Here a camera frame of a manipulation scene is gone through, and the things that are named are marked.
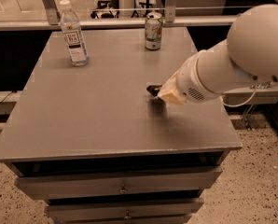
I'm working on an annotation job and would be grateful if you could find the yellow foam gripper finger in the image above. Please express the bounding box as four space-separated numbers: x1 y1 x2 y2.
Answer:
157 73 187 105

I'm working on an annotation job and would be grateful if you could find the black rxbar chocolate wrapper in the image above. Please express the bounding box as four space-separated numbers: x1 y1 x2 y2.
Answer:
146 85 161 100

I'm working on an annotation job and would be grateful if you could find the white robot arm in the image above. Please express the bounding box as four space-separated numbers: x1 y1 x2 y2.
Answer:
158 5 278 105

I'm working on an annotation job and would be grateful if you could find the green white 7up can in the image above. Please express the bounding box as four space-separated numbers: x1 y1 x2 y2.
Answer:
145 12 163 50

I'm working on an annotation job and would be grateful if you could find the grey drawer cabinet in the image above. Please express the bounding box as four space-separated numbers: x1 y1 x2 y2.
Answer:
0 26 243 224

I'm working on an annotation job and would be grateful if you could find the clear plastic water bottle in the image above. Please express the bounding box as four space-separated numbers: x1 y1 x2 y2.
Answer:
60 0 89 66

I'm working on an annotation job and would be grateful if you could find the top grey drawer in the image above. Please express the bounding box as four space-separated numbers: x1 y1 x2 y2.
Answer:
15 166 222 200

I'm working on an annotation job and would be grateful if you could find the grey drawer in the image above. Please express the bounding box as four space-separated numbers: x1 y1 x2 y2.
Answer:
15 166 222 200
47 198 203 224

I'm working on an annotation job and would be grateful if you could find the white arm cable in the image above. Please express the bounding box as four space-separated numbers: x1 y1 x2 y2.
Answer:
221 86 258 108

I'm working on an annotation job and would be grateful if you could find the metal window rail frame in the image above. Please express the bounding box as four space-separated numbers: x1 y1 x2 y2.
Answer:
0 0 278 32

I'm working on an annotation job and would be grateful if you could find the black floor cable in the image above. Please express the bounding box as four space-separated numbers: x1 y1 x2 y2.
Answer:
0 91 18 110

